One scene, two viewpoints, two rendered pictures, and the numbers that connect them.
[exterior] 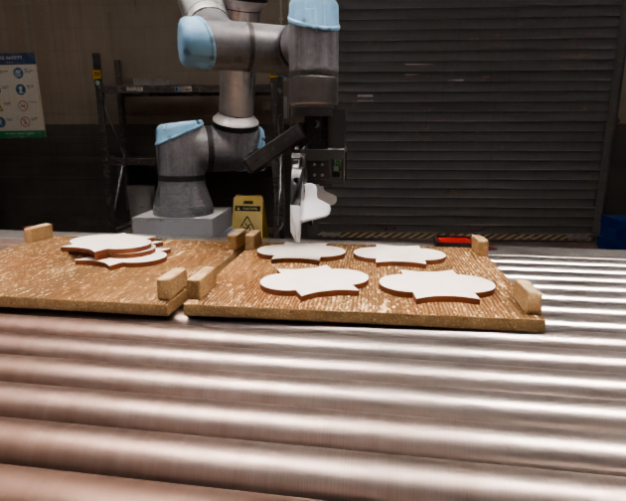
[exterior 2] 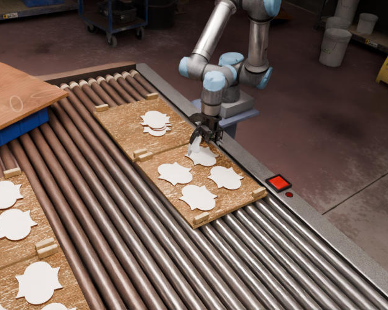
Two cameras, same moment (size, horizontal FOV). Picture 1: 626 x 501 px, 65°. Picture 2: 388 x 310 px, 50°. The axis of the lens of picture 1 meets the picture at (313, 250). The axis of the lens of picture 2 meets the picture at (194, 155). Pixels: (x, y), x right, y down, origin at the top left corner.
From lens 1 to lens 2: 129 cm
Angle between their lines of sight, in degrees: 46
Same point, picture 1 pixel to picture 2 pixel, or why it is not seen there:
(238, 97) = (253, 58)
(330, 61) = (211, 101)
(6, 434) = (75, 178)
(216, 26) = (189, 66)
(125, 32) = not seen: outside the picture
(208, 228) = (224, 111)
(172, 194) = not seen: hidden behind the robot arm
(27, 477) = (69, 189)
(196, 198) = (226, 94)
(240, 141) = (252, 77)
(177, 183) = not seen: hidden behind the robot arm
